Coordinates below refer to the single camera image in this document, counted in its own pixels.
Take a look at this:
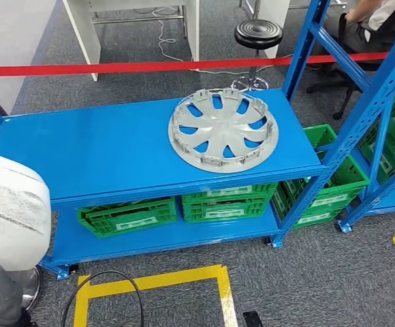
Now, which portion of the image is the white floor cable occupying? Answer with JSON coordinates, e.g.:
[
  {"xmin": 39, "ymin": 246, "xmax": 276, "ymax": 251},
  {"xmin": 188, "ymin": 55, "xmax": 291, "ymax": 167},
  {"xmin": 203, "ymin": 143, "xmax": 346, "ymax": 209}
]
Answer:
[{"xmin": 151, "ymin": 6, "xmax": 202, "ymax": 73}]

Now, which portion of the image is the white desk with metal bar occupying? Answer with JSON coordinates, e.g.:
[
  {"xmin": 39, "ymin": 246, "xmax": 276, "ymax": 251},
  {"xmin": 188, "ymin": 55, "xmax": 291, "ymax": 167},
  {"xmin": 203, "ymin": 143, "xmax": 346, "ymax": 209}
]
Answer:
[{"xmin": 62, "ymin": 0, "xmax": 201, "ymax": 82}]

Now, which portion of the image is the white plastic car part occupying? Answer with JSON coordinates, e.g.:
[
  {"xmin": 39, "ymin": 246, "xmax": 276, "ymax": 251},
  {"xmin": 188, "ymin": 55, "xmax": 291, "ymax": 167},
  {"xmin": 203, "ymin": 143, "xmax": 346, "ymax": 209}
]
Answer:
[{"xmin": 0, "ymin": 149, "xmax": 51, "ymax": 273}]

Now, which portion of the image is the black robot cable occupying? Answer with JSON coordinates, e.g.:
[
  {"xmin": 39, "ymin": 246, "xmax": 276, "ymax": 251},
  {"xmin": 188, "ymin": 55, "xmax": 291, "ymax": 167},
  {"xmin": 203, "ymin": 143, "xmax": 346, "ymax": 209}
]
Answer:
[{"xmin": 61, "ymin": 270, "xmax": 144, "ymax": 327}]

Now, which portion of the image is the blue metal shelf rack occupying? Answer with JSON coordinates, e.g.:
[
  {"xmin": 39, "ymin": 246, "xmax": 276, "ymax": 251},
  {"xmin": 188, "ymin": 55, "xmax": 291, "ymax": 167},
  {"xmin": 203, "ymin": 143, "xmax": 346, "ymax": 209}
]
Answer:
[
  {"xmin": 337, "ymin": 67, "xmax": 395, "ymax": 234},
  {"xmin": 0, "ymin": 0, "xmax": 395, "ymax": 281}
]

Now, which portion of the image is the grey wheel hubcap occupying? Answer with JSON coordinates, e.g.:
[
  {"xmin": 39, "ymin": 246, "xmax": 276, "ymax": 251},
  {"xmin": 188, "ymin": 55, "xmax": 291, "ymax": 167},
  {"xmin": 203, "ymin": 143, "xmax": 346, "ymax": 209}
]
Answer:
[{"xmin": 168, "ymin": 88, "xmax": 279, "ymax": 174}]

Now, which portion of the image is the long red barrier belt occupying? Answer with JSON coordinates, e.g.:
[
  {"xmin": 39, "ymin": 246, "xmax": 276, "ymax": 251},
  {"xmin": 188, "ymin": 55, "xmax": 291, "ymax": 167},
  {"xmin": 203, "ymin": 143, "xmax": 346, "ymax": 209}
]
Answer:
[{"xmin": 0, "ymin": 52, "xmax": 389, "ymax": 78}]

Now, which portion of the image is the white desk panel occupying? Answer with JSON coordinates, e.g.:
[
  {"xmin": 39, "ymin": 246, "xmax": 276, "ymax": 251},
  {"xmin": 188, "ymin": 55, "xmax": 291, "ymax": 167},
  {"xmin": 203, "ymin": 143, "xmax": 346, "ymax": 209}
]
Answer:
[{"xmin": 239, "ymin": 0, "xmax": 291, "ymax": 59}]

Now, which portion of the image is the black round stool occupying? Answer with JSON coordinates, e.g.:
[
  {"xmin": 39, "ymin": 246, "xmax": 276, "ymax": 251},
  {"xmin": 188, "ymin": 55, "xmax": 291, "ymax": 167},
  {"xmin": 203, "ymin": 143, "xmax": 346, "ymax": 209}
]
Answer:
[{"xmin": 231, "ymin": 18, "xmax": 284, "ymax": 93}]

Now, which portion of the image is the black office chair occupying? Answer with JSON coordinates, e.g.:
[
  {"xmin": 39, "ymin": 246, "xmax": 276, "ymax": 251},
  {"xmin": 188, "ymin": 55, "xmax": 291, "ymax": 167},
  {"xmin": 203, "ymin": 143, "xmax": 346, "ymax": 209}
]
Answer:
[{"xmin": 306, "ymin": 13, "xmax": 395, "ymax": 121}]

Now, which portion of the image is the tall open green crate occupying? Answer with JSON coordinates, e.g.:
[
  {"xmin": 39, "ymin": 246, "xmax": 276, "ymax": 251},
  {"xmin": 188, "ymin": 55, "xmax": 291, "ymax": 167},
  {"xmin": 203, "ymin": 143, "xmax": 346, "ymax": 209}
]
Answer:
[{"xmin": 272, "ymin": 124, "xmax": 370, "ymax": 217}]

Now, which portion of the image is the seated person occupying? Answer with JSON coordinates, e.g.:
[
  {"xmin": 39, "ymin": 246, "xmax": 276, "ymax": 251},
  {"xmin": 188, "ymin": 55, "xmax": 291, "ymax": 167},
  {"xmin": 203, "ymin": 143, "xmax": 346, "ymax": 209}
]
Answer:
[{"xmin": 323, "ymin": 0, "xmax": 395, "ymax": 52}]

